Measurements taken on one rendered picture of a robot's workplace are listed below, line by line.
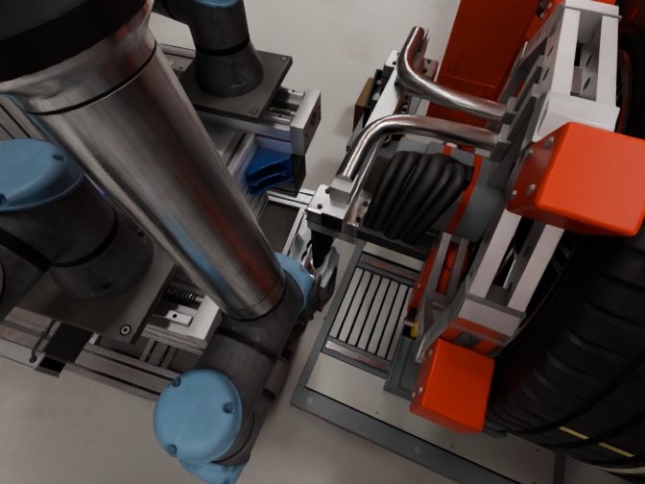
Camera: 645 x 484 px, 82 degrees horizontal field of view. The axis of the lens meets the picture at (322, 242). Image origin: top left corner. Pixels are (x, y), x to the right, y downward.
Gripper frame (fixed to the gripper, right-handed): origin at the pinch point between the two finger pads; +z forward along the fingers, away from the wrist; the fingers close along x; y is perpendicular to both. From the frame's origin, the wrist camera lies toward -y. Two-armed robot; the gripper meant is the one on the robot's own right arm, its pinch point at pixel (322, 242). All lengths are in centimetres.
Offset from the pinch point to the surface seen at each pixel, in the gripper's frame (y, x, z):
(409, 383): -61, -28, -2
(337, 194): 16.3, -2.7, -1.7
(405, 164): 21.0, -9.5, 1.7
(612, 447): 7.8, -40.1, -15.6
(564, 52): 28.9, -21.3, 16.0
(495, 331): 12.9, -24.8, -10.1
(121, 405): -83, 57, -41
